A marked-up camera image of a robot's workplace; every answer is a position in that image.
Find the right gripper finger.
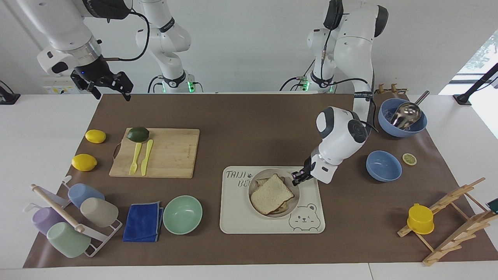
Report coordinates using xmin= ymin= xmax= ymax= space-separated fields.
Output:
xmin=104 ymin=71 xmax=134 ymax=102
xmin=70 ymin=74 xmax=102 ymax=100

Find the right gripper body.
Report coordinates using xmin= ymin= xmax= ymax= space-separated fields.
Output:
xmin=72 ymin=56 xmax=117 ymax=88

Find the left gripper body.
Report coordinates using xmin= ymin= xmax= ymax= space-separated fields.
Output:
xmin=302 ymin=155 xmax=316 ymax=178

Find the beige round plate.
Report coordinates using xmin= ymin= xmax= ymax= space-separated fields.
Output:
xmin=247 ymin=168 xmax=301 ymax=220

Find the white power box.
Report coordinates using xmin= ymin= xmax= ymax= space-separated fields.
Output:
xmin=42 ymin=75 xmax=81 ymax=95

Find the bread slice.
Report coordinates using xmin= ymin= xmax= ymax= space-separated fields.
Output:
xmin=250 ymin=173 xmax=295 ymax=215
xmin=255 ymin=173 xmax=291 ymax=215

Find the yellow lemon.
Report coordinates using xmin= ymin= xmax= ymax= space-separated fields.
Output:
xmin=85 ymin=129 xmax=107 ymax=144
xmin=71 ymin=154 xmax=98 ymax=172

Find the green avocado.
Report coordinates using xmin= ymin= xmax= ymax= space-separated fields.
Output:
xmin=127 ymin=127 xmax=150 ymax=143

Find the cream placemat with bear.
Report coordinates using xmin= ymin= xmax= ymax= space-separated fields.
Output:
xmin=219 ymin=166 xmax=326 ymax=235

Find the small blue bowl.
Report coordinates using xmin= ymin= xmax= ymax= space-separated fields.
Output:
xmin=365 ymin=150 xmax=403 ymax=183

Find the yellow-green plastic fork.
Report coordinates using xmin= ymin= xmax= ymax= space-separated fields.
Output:
xmin=129 ymin=142 xmax=143 ymax=175

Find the yellow-green plastic knife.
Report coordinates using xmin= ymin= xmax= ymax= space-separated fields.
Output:
xmin=140 ymin=139 xmax=154 ymax=177

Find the black stand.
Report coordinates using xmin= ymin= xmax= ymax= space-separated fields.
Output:
xmin=0 ymin=80 xmax=21 ymax=105
xmin=453 ymin=62 xmax=498 ymax=106

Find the wooden cutting board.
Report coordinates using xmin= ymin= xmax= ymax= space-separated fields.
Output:
xmin=109 ymin=128 xmax=200 ymax=179

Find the large blue bowl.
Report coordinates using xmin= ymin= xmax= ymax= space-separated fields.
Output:
xmin=378 ymin=98 xmax=428 ymax=138

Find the blue plastic cup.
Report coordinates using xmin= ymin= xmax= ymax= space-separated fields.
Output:
xmin=67 ymin=183 xmax=105 ymax=209

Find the metal ladle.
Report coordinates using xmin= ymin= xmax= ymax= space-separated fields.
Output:
xmin=390 ymin=90 xmax=431 ymax=130

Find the small wooden holder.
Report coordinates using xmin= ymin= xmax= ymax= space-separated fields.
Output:
xmin=375 ymin=83 xmax=408 ymax=96

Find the green bowl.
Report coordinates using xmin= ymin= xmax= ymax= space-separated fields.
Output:
xmin=162 ymin=195 xmax=203 ymax=236

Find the yellow plastic cup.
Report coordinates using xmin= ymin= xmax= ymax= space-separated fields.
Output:
xmin=407 ymin=203 xmax=435 ymax=235

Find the white cup rack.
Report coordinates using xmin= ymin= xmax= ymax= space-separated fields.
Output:
xmin=23 ymin=175 xmax=123 ymax=258

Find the beige plastic cup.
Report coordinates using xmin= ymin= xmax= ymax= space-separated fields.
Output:
xmin=80 ymin=198 xmax=119 ymax=228

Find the purple plastic cup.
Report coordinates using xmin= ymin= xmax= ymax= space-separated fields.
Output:
xmin=32 ymin=207 xmax=67 ymax=235

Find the blue cloth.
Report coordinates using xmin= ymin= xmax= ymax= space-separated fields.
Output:
xmin=123 ymin=201 xmax=165 ymax=243

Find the green plastic cup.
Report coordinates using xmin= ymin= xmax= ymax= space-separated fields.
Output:
xmin=46 ymin=222 xmax=92 ymax=259

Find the wooden drying rack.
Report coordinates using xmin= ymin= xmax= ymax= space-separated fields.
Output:
xmin=397 ymin=177 xmax=498 ymax=267

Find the black cable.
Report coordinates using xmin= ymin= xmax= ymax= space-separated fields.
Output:
xmin=279 ymin=58 xmax=316 ymax=92
xmin=104 ymin=9 xmax=151 ymax=62
xmin=147 ymin=75 xmax=164 ymax=94
xmin=331 ymin=78 xmax=379 ymax=133

